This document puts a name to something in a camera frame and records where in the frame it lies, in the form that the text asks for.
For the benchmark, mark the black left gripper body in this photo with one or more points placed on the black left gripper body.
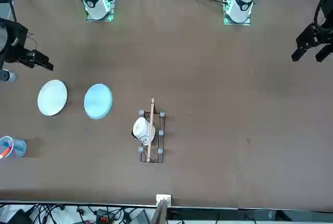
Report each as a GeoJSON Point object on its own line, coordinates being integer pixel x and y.
{"type": "Point", "coordinates": [314, 36]}

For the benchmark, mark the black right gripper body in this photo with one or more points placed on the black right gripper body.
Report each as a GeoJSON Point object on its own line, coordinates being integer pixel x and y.
{"type": "Point", "coordinates": [15, 39]}

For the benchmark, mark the white IKEA plate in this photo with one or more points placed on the white IKEA plate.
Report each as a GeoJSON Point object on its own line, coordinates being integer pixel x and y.
{"type": "Point", "coordinates": [52, 97]}

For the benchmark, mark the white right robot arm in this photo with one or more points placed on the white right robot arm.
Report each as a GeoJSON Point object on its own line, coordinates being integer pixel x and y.
{"type": "Point", "coordinates": [95, 2]}

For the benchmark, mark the blue IKEA plate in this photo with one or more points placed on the blue IKEA plate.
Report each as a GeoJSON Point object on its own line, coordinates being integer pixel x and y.
{"type": "Point", "coordinates": [98, 101]}

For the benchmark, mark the clear plastic cup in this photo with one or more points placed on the clear plastic cup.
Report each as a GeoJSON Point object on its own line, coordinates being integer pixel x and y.
{"type": "Point", "coordinates": [18, 148]}

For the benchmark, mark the blue pen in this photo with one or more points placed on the blue pen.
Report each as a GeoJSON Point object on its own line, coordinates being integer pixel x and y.
{"type": "Point", "coordinates": [4, 143]}

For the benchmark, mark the orange marker pen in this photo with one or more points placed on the orange marker pen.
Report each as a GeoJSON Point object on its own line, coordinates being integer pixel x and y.
{"type": "Point", "coordinates": [5, 153]}

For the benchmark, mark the wooden dowel rod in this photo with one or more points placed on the wooden dowel rod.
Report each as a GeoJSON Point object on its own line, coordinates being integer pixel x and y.
{"type": "Point", "coordinates": [150, 130]}

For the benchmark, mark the black device box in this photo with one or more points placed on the black device box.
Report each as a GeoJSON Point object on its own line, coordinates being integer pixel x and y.
{"type": "Point", "coordinates": [19, 216]}

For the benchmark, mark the red and black box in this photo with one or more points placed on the red and black box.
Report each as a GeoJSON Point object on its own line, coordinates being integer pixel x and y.
{"type": "Point", "coordinates": [101, 218]}

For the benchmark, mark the grey power adapter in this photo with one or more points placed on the grey power adapter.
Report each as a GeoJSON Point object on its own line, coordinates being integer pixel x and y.
{"type": "Point", "coordinates": [140, 217]}

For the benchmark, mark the white table edge bracket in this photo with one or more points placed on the white table edge bracket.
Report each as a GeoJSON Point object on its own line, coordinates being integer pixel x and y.
{"type": "Point", "coordinates": [164, 198]}

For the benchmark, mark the grey camera mounting post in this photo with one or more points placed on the grey camera mounting post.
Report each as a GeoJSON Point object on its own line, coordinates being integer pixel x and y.
{"type": "Point", "coordinates": [160, 213]}

